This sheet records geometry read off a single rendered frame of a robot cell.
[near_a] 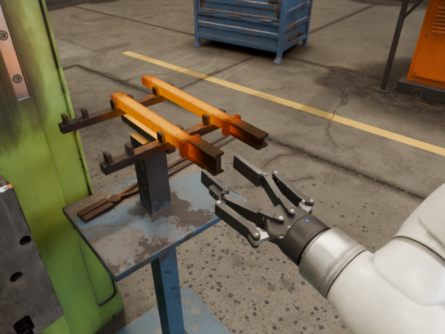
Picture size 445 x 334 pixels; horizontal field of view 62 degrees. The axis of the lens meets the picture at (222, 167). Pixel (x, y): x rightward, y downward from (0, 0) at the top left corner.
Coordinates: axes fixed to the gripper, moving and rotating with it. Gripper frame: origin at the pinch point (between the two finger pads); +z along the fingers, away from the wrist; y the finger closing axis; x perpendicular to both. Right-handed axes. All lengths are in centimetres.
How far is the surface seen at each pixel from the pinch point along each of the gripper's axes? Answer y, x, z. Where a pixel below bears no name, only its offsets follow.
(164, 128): -1.4, 0.2, 19.6
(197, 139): 0.2, 2.1, 10.2
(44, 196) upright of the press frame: -23, -32, 51
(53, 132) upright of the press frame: -15, -15, 55
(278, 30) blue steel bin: 263, -88, 229
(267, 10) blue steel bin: 259, -71, 244
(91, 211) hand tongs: -16.4, -27.0, 33.2
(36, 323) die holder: -38, -49, 27
